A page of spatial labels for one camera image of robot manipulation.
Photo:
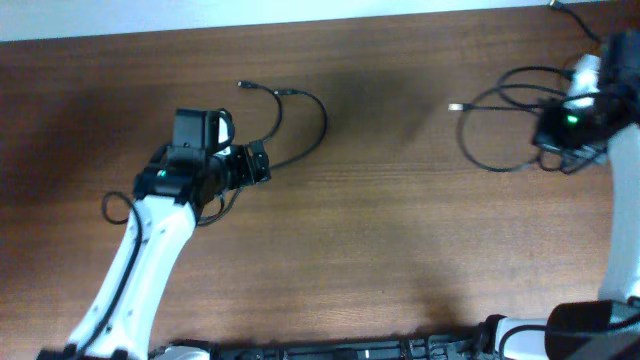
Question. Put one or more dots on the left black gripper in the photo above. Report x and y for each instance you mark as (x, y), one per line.
(251, 176)

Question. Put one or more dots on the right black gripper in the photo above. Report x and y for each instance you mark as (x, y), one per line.
(542, 118)

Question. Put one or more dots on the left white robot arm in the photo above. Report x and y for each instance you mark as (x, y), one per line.
(200, 164)

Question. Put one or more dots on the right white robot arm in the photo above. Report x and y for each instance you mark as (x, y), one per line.
(608, 327)

